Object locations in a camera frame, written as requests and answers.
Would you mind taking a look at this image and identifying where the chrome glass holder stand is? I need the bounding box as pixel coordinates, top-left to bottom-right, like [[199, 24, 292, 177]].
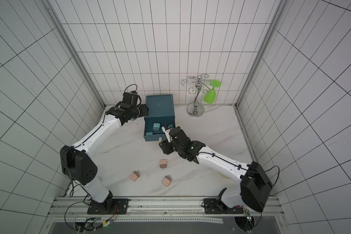
[[180, 73, 209, 118]]

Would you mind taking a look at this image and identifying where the pink plug left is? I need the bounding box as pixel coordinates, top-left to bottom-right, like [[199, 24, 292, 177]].
[[129, 171, 140, 182]]

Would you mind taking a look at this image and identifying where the green plastic wine glass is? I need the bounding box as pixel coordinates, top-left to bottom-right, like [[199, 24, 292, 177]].
[[204, 80, 221, 104]]

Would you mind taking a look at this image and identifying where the pink plug top centre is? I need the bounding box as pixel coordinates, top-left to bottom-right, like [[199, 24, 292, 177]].
[[160, 159, 168, 170]]

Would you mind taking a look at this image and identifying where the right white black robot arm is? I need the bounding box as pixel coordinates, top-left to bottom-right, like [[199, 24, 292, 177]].
[[159, 125, 274, 213]]

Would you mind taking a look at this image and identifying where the teal drawer cabinet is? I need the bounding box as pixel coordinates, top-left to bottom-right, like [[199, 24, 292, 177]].
[[144, 94, 175, 125]]

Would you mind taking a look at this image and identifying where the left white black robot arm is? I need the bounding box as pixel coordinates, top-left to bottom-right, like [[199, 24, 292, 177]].
[[60, 91, 149, 214]]

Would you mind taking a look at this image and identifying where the pink plug bottom centre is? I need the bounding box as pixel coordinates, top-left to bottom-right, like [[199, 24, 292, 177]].
[[162, 175, 172, 187]]

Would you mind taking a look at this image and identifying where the aluminium mounting rail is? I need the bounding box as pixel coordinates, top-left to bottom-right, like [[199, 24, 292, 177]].
[[44, 197, 284, 228]]

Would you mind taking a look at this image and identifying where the pink plug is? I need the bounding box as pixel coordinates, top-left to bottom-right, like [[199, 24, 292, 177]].
[[160, 159, 168, 170], [129, 171, 140, 182], [162, 175, 172, 187]]

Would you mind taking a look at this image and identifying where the teal drawer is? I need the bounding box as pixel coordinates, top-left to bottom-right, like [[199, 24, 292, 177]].
[[143, 121, 171, 141]]

